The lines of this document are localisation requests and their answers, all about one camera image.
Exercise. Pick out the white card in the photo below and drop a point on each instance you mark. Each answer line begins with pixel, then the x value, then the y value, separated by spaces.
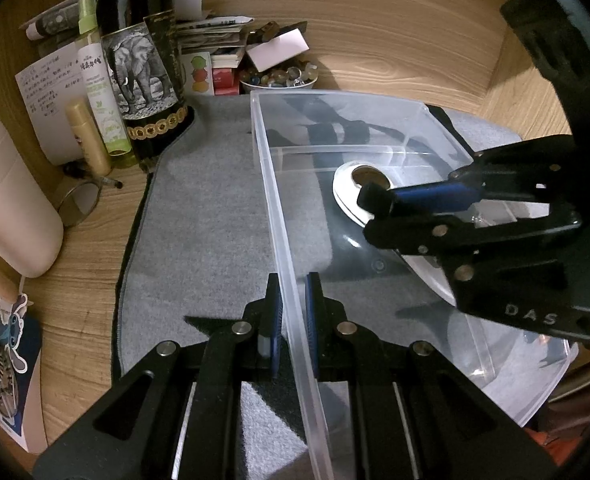
pixel 277 50

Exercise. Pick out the small round mirror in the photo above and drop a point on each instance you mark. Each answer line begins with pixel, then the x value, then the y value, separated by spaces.
pixel 77 206

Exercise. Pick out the rolled printed paper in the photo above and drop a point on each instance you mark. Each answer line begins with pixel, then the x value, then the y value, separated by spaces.
pixel 50 22

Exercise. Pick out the dark brown clip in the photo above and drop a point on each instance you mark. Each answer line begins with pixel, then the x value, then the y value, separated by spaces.
pixel 267 30

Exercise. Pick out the stack of papers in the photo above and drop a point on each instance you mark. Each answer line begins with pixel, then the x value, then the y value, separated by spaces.
pixel 210 30

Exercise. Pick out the grey felt mat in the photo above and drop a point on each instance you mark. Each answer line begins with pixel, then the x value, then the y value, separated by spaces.
pixel 200 210

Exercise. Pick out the red box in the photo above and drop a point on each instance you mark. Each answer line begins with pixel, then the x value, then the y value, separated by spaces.
pixel 225 82

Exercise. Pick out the white oval handheld device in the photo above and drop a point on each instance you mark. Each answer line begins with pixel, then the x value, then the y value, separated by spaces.
pixel 345 191

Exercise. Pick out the dark elephant label wine bottle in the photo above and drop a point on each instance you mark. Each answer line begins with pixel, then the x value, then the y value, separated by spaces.
pixel 135 5

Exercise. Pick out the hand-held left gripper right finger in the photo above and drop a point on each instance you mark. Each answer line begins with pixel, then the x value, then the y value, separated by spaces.
pixel 313 322

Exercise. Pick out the beige pouch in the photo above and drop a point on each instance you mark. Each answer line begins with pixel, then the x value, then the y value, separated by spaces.
pixel 10 200

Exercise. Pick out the fruit sticker card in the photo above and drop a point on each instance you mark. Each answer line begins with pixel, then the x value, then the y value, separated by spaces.
pixel 198 72

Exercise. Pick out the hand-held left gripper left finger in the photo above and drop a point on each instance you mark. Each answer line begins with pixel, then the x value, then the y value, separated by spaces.
pixel 275 322

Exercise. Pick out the clear plastic storage bin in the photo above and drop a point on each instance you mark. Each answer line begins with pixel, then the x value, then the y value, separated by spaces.
pixel 295 195

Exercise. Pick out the bowl of stones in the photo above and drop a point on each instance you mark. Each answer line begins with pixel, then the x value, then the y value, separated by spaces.
pixel 280 79

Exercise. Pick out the white handwritten note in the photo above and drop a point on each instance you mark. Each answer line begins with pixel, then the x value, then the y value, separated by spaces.
pixel 45 97

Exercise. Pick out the cartoon sticker card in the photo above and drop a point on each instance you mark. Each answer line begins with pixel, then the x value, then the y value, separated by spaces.
pixel 27 350

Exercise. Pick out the green spray bottle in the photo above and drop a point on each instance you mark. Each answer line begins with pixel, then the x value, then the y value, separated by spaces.
pixel 97 92

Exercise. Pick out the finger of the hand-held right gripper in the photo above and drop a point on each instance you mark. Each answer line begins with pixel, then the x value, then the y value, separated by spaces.
pixel 435 197
pixel 425 232

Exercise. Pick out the beige tube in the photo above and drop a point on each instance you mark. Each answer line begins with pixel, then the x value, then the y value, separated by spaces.
pixel 88 137

